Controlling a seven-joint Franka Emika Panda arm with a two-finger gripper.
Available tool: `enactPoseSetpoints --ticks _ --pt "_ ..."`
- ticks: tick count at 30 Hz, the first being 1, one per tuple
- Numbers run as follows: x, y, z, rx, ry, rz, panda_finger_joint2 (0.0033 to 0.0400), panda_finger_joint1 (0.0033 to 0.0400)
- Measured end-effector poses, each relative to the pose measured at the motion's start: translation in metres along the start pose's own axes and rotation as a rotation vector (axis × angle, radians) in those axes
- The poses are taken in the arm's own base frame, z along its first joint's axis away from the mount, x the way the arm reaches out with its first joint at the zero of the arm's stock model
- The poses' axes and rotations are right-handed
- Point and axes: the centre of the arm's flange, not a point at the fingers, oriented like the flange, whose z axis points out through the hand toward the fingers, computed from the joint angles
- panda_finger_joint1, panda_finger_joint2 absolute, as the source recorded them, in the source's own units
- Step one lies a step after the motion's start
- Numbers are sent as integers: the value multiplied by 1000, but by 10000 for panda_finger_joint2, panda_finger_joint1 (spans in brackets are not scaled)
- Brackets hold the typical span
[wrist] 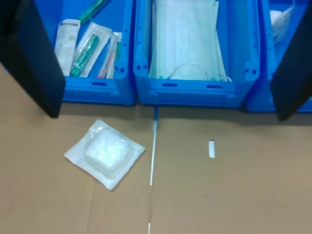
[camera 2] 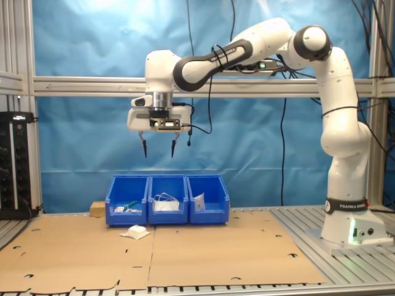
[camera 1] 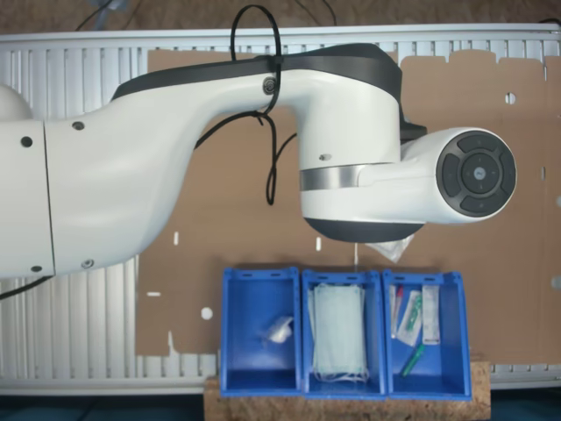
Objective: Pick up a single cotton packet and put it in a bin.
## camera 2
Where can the cotton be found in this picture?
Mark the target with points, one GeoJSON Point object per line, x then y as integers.
{"type": "Point", "coordinates": [135, 231]}

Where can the horizontal aluminium beam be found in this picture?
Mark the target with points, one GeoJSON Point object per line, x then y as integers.
{"type": "Point", "coordinates": [92, 87]}

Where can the green packet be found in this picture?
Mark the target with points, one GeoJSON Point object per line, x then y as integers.
{"type": "Point", "coordinates": [131, 204]}

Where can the stack of white masks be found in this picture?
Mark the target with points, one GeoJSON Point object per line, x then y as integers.
{"type": "Point", "coordinates": [166, 206]}

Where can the printed clear flat packet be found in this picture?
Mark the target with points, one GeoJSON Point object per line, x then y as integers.
{"type": "Point", "coordinates": [200, 203]}

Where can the white flat packets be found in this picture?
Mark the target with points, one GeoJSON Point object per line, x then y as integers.
{"type": "Point", "coordinates": [118, 209]}

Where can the blue bin with masks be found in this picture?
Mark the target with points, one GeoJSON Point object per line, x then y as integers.
{"type": "Point", "coordinates": [168, 217]}

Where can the blue bin with green packet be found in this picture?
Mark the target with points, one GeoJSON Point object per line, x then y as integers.
{"type": "Point", "coordinates": [126, 219]}

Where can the wooden block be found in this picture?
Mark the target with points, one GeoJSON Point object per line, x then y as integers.
{"type": "Point", "coordinates": [98, 209]}

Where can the blue bin with printed packet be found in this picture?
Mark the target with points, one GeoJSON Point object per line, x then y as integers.
{"type": "Point", "coordinates": [208, 217]}

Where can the brown cardboard sheet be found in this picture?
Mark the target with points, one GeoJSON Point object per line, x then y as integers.
{"type": "Point", "coordinates": [77, 253]}
{"type": "Point", "coordinates": [231, 253]}

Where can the grey power strip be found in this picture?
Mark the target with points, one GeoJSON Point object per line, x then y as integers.
{"type": "Point", "coordinates": [268, 65]}

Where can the black equipment rack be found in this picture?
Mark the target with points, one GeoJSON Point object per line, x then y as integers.
{"type": "Point", "coordinates": [18, 169]}

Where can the short aluminium side beam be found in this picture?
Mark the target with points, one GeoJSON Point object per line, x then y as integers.
{"type": "Point", "coordinates": [12, 83]}

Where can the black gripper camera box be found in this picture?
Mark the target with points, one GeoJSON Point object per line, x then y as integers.
{"type": "Point", "coordinates": [168, 124]}

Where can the aluminium frame post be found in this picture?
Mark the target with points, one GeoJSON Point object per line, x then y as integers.
{"type": "Point", "coordinates": [378, 154]}
{"type": "Point", "coordinates": [29, 46]}

